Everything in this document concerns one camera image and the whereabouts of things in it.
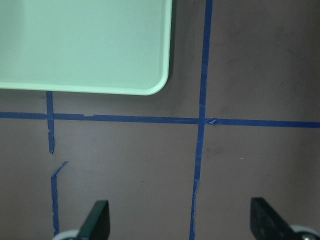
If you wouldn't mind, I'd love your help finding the light green tray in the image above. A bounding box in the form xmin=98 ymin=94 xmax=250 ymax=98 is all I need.
xmin=0 ymin=0 xmax=173 ymax=96

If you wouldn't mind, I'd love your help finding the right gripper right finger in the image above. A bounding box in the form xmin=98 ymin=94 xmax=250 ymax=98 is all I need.
xmin=250 ymin=197 xmax=305 ymax=240

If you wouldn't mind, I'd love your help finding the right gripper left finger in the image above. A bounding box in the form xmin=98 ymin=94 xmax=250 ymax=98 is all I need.
xmin=77 ymin=200 xmax=111 ymax=240

